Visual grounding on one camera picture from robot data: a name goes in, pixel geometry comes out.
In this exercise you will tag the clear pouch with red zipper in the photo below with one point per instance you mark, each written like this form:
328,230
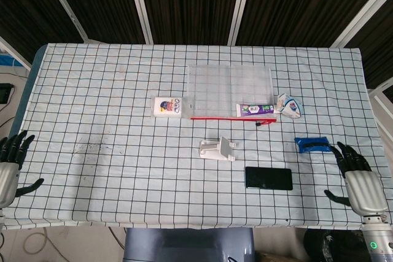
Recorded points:
227,90

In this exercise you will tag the white box with cartoon print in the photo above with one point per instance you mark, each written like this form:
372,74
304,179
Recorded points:
168,107

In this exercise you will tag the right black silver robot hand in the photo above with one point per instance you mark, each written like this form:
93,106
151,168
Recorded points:
365,191

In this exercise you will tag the blue pack with black comb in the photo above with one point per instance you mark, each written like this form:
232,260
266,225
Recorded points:
313,144

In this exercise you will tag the black screen device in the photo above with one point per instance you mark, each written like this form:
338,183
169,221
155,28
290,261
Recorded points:
4,93

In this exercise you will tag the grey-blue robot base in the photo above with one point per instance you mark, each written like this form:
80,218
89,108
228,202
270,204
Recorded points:
184,243

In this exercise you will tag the black smartphone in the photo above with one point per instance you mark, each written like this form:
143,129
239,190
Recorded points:
268,178

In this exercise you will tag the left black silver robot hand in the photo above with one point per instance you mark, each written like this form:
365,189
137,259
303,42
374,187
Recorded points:
7,179

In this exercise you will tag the blue table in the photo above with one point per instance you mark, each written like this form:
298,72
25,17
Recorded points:
30,75

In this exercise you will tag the purple white toothpaste tube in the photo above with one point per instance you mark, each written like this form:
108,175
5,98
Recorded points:
255,110

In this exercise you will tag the white phone stand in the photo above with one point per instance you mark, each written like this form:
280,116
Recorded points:
215,150

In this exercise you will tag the white partition frame bar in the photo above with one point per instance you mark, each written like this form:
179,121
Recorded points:
15,53
362,13
139,4
64,4
241,4

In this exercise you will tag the light blue checkered tablecloth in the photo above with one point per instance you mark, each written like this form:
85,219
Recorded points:
122,157

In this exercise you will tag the crumpled blue white packet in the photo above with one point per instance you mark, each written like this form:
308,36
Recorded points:
290,107

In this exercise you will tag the white metal frame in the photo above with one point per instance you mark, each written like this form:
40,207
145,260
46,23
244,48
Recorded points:
382,102

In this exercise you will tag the black patterned bag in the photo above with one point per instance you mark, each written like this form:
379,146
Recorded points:
331,245

